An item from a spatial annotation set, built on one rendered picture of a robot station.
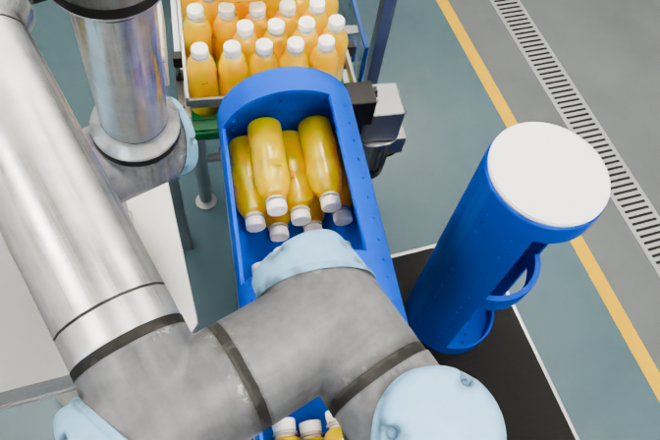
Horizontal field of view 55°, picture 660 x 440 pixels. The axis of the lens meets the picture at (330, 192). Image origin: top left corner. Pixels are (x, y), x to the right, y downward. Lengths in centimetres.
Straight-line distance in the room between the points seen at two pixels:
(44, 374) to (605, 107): 273
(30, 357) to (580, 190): 111
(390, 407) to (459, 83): 270
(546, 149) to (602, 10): 225
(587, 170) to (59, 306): 128
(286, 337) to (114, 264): 11
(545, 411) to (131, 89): 179
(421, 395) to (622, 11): 347
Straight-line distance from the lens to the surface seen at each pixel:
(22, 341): 103
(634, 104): 331
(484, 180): 144
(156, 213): 116
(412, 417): 37
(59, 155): 44
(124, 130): 81
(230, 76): 149
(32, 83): 47
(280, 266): 42
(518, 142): 150
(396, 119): 171
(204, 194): 241
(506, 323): 228
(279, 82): 122
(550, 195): 144
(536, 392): 224
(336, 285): 41
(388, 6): 181
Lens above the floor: 214
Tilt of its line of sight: 58 degrees down
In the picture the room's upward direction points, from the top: 11 degrees clockwise
